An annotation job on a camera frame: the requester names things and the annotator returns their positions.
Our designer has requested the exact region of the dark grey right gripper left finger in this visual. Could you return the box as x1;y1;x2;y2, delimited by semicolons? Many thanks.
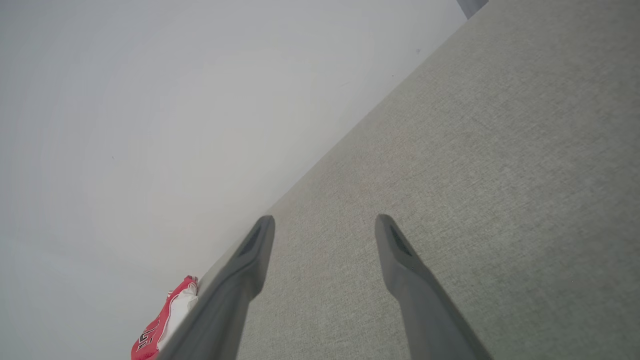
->
157;215;276;360

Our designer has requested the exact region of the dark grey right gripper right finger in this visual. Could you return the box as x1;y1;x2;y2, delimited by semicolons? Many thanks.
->
375;214;494;360

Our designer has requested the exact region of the red and white jersey shirt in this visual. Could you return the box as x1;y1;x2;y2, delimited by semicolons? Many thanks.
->
131;275;200;360

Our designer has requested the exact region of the dark grey panel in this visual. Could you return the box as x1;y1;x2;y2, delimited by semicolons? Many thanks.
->
456;0;489;20

